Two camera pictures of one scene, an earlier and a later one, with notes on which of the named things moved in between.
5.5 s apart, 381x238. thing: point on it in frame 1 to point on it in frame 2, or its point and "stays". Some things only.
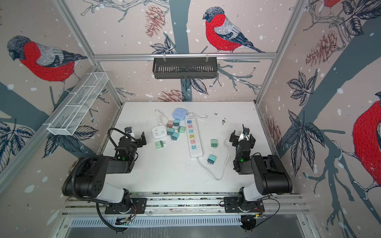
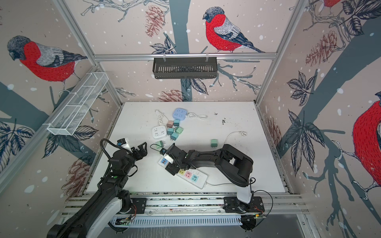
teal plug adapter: [174, 136] stays
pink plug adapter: [169, 124] stays
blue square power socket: [179, 114] stays
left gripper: [140, 144] to [143, 152]
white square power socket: [159, 132] stays
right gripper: [234, 136] to [172, 167]
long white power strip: [194, 138] to [194, 176]
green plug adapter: [214, 143] stays
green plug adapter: [159, 144] stays
